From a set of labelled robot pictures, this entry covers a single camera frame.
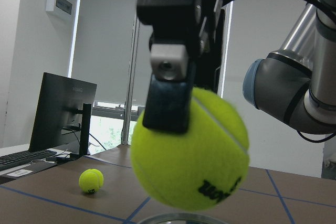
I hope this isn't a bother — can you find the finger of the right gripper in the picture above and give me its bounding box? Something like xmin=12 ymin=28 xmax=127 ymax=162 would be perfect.
xmin=142 ymin=44 xmax=196 ymax=133

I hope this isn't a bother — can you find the Wilson yellow tennis ball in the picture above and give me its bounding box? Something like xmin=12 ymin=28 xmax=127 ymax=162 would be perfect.
xmin=130 ymin=88 xmax=249 ymax=211

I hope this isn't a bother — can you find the Roland Garros yellow tennis ball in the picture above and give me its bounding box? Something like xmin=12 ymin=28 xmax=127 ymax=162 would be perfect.
xmin=78 ymin=168 xmax=104 ymax=194

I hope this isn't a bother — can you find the white tennis ball can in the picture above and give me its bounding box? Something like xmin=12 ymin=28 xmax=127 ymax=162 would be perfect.
xmin=138 ymin=212 xmax=222 ymax=224

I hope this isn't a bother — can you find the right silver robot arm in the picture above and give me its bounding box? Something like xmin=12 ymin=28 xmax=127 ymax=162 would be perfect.
xmin=136 ymin=0 xmax=335 ymax=134

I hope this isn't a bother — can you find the black computer monitor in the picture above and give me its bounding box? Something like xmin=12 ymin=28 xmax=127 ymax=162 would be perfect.
xmin=29 ymin=72 xmax=97 ymax=156

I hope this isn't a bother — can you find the black keyboard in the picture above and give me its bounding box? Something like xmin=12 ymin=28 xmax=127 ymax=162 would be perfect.
xmin=1 ymin=150 xmax=57 ymax=171

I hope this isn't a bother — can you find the aluminium frame pillar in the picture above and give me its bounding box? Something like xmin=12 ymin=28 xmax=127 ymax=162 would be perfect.
xmin=121 ymin=15 xmax=141 ymax=145

